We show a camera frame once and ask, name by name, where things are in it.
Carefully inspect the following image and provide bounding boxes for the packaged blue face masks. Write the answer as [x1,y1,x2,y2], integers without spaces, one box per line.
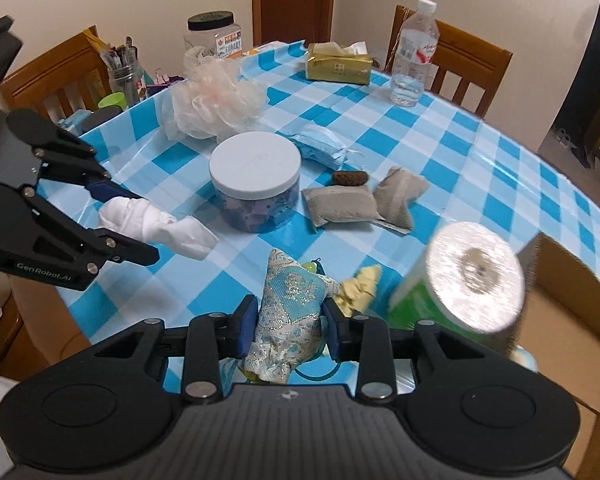
[285,125,361,171]

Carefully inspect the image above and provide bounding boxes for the brown scrunchie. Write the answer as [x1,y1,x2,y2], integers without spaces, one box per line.
[332,170,368,186]

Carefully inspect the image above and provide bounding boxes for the wooden chair at left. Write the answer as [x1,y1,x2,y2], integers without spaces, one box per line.
[0,25,111,119]

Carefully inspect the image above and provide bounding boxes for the white cloth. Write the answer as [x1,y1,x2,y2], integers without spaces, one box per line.
[98,196,219,261]

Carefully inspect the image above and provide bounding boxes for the grey fabric pouch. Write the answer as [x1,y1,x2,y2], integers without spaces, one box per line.
[374,166,429,235]
[302,185,382,229]

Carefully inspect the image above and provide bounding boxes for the yellow scrunchie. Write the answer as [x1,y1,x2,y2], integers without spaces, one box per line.
[334,264,381,318]

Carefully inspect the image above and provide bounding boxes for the cardboard box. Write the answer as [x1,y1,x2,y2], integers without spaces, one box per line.
[516,233,600,479]

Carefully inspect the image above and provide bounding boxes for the green toilet paper roll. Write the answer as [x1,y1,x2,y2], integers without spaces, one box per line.
[387,221,526,354]

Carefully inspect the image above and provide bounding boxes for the blue checkered tablecloth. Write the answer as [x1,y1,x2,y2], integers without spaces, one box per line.
[60,44,600,342]

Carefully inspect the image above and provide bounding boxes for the plastic jar black lid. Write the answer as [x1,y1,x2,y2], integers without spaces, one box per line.
[184,10,242,58]

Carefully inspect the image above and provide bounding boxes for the wooden chair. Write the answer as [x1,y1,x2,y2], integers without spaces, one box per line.
[385,6,513,118]
[0,25,111,119]

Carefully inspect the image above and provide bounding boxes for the pen holder with pens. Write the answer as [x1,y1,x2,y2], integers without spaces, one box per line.
[99,36,147,107]

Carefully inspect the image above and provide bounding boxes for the clear jar white lid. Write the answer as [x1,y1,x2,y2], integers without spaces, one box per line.
[209,131,301,233]

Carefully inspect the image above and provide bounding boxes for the brown wooden door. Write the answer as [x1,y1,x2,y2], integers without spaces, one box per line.
[250,0,338,49]

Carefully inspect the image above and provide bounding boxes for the gold tissue pack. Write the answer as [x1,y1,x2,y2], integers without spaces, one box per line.
[306,41,374,86]

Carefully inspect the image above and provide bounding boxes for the pink mesh bath pouf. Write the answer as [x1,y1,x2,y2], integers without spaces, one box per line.
[159,47,266,143]

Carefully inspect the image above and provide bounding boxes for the clear water bottle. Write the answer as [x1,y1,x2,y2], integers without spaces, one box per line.
[390,0,440,107]

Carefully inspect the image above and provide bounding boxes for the blue brocade sachet pouch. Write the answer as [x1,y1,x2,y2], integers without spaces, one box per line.
[242,249,339,385]

